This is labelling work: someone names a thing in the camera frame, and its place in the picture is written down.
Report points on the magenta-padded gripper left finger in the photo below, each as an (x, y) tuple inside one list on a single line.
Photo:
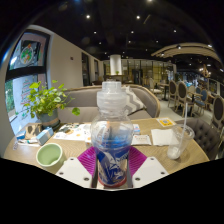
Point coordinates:
[(86, 160)]

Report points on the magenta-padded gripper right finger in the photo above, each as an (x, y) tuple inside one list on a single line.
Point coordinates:
[(138, 160)]

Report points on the clear blue-labelled drink bottle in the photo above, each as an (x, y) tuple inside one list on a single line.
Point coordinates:
[(111, 140)]

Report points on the small white orange box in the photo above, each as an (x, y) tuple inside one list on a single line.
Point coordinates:
[(88, 141)]

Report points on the white printed pamphlet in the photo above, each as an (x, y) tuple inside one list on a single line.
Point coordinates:
[(141, 140)]

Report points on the small blue white packet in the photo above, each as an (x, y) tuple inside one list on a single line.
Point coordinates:
[(136, 129)]

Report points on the open illustrated booklet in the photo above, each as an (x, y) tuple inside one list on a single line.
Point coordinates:
[(71, 131)]

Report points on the white paper napkin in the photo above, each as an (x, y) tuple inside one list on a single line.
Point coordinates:
[(161, 136)]

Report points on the pale green mug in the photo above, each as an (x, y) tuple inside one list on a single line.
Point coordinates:
[(50, 156)]

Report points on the clear plastic cup with straw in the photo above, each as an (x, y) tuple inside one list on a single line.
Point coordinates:
[(178, 143)]

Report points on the small light blue box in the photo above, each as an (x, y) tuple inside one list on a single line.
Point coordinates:
[(44, 136)]

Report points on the grey chevron cushion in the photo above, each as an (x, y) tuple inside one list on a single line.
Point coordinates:
[(135, 101)]

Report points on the white pen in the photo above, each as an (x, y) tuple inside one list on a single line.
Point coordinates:
[(29, 143)]

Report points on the brown cardboard card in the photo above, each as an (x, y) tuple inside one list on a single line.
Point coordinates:
[(33, 130)]

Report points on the grey curved sofa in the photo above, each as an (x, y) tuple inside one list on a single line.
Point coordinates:
[(83, 100)]

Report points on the dark tufted armchair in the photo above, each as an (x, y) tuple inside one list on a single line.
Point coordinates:
[(200, 135)]

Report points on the blue white flat packet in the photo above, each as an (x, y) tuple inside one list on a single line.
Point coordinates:
[(20, 135)]

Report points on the green potted plant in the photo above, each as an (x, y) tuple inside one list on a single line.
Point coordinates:
[(45, 100)]

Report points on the group of dining chairs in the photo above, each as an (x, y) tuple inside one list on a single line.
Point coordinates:
[(182, 91)]

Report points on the window with holiday decals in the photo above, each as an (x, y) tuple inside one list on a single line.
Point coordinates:
[(25, 56)]

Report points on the group of ceiling lights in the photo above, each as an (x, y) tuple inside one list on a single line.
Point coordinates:
[(138, 17)]

